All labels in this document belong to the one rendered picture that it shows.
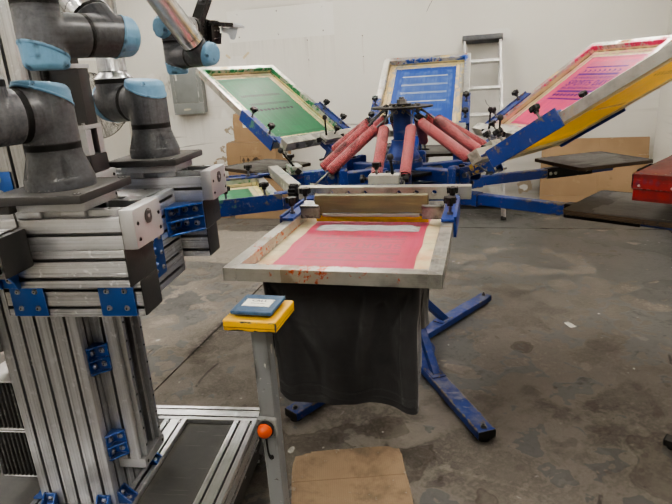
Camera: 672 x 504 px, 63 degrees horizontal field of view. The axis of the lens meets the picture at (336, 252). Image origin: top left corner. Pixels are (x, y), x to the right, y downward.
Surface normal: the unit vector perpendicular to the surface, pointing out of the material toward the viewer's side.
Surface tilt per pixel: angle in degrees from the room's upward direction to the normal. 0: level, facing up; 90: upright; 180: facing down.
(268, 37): 90
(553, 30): 90
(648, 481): 0
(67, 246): 90
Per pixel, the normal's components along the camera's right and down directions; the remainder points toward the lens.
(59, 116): 0.84, 0.12
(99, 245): -0.12, 0.31
